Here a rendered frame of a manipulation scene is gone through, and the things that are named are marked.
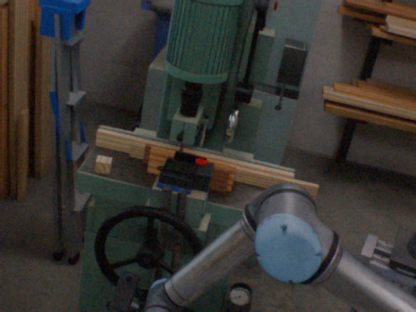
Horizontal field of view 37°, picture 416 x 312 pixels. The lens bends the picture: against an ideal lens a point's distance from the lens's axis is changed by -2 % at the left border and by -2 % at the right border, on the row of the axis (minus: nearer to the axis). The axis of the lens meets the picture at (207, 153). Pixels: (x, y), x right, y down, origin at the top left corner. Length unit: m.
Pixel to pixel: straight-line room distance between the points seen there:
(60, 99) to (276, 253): 1.58
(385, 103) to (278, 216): 2.70
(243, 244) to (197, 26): 0.61
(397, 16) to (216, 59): 2.06
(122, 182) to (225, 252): 0.53
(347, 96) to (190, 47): 2.16
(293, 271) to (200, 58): 0.72
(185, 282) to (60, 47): 1.33
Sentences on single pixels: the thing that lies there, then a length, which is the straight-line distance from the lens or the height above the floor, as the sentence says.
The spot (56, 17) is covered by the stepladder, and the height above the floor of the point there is 1.10.
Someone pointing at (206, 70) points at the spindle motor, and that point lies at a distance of 1.67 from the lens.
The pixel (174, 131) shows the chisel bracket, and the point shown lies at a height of 1.03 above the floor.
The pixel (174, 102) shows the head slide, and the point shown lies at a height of 1.06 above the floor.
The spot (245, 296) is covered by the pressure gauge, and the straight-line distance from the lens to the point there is 1.81.
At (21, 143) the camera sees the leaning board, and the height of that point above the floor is 0.33.
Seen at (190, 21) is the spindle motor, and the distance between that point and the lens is 1.64.
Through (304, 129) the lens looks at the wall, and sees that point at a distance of 4.29.
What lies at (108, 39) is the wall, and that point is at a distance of 4.29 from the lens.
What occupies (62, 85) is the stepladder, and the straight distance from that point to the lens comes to 2.51.
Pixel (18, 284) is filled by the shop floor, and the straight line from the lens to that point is 2.78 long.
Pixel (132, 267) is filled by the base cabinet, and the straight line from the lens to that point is 1.90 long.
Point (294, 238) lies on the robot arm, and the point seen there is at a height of 1.20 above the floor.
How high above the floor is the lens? 1.78
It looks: 26 degrees down
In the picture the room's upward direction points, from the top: 11 degrees clockwise
